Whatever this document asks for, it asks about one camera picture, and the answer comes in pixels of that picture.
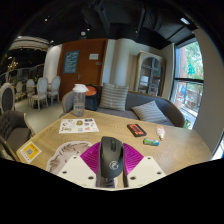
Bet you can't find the grey striped flat cushion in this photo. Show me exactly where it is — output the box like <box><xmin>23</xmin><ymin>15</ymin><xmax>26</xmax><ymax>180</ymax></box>
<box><xmin>131</xmin><ymin>100</ymin><xmax>169</xmax><ymax>124</ymax></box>

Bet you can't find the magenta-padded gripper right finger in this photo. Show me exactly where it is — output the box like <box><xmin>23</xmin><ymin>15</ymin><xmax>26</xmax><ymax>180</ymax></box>
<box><xmin>122</xmin><ymin>142</ymin><xmax>167</xmax><ymax>188</ymax></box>

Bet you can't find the small green packet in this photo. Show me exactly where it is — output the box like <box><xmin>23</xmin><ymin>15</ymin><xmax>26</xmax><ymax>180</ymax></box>
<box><xmin>143</xmin><ymin>137</ymin><xmax>160</xmax><ymax>147</ymax></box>

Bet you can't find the black bag with orange patch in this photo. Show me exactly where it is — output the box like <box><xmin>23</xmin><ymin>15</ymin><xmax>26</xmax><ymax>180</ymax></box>
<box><xmin>84</xmin><ymin>84</ymin><xmax>101</xmax><ymax>112</ymax></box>

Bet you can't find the small white pink object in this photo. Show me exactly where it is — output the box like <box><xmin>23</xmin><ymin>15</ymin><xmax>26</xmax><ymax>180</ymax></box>
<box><xmin>156</xmin><ymin>124</ymin><xmax>166</xmax><ymax>141</ymax></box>

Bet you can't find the yellow square sticker card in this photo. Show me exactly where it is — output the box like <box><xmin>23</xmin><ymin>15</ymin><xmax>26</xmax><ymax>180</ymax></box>
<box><xmin>19</xmin><ymin>140</ymin><xmax>43</xmax><ymax>164</ymax></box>

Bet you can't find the grey curved sofa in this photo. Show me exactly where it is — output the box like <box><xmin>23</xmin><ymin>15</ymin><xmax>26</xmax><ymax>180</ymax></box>
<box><xmin>61</xmin><ymin>90</ymin><xmax>186</xmax><ymax>128</ymax></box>

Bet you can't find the cat-shaped mouse pad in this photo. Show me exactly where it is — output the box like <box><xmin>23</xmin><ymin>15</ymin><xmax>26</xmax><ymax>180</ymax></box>
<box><xmin>45</xmin><ymin>140</ymin><xmax>93</xmax><ymax>175</ymax></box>

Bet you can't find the clear bottle with white lid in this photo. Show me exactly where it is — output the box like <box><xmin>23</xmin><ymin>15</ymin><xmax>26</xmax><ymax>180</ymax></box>
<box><xmin>72</xmin><ymin>83</ymin><xmax>89</xmax><ymax>118</ymax></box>

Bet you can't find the striped upright cushion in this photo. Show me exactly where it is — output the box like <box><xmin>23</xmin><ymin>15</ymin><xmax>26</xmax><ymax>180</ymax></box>
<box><xmin>98</xmin><ymin>82</ymin><xmax>130</xmax><ymax>112</ymax></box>

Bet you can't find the white printed paper sheet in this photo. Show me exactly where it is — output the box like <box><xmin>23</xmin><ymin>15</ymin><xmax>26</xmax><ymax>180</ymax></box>
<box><xmin>58</xmin><ymin>117</ymin><xmax>100</xmax><ymax>135</ymax></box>

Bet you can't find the black computer mouse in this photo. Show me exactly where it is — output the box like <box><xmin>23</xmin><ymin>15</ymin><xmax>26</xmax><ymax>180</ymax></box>
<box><xmin>95</xmin><ymin>135</ymin><xmax>125</xmax><ymax>189</ymax></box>

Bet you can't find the blue wall poster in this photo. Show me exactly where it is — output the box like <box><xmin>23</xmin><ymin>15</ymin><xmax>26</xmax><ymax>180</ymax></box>
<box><xmin>63</xmin><ymin>50</ymin><xmax>80</xmax><ymax>74</ymax></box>

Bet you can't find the dark grey tufted armchair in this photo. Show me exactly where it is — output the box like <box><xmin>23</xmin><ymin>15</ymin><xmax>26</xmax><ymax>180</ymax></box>
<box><xmin>0</xmin><ymin>109</ymin><xmax>36</xmax><ymax>162</ymax></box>

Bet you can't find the group of white dining chairs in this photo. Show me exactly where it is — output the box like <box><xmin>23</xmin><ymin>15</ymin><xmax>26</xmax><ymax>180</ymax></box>
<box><xmin>0</xmin><ymin>75</ymin><xmax>62</xmax><ymax>114</ymax></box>

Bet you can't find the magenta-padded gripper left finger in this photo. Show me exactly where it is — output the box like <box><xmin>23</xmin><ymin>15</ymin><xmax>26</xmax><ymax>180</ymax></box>
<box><xmin>57</xmin><ymin>141</ymin><xmax>103</xmax><ymax>189</ymax></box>

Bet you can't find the black and red flat box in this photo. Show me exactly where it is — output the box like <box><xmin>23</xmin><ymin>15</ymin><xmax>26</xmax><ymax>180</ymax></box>
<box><xmin>126</xmin><ymin>123</ymin><xmax>148</xmax><ymax>138</ymax></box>

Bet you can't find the arched glass-door cabinet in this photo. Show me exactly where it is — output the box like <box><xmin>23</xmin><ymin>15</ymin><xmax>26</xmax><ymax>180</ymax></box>
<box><xmin>134</xmin><ymin>50</ymin><xmax>166</xmax><ymax>98</ymax></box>

